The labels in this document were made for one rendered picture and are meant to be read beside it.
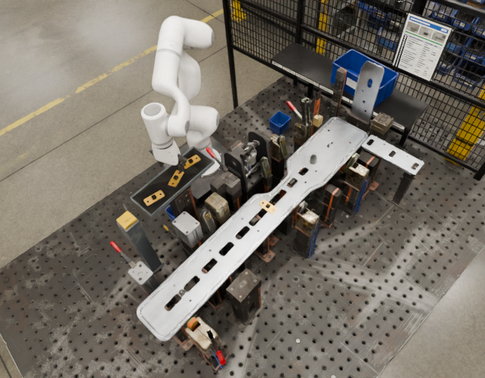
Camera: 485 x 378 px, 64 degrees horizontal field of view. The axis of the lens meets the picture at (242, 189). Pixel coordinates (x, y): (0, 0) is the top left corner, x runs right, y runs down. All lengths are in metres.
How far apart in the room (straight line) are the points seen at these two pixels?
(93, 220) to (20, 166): 1.65
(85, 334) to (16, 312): 0.38
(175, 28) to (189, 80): 0.30
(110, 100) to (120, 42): 0.93
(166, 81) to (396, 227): 1.36
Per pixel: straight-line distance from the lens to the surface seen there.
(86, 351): 1.99
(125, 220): 1.63
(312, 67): 2.37
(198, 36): 1.63
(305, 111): 1.91
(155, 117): 1.37
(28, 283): 2.25
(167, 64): 1.47
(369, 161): 1.98
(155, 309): 1.61
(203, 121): 1.82
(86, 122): 3.89
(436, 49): 2.11
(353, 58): 2.32
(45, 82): 4.54
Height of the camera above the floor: 2.48
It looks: 55 degrees down
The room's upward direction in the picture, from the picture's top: 6 degrees counter-clockwise
